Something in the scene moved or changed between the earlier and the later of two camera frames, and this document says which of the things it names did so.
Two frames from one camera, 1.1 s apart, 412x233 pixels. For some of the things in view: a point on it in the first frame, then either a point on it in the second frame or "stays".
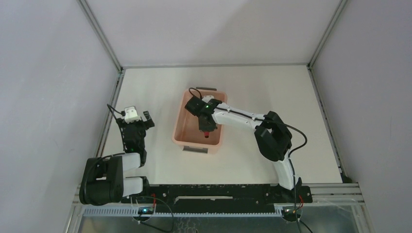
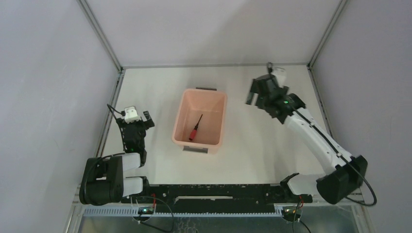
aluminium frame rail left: [76, 208] stays
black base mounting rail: [218, 197] stays
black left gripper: [135, 125] stays
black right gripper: [206, 128] to [253, 90]
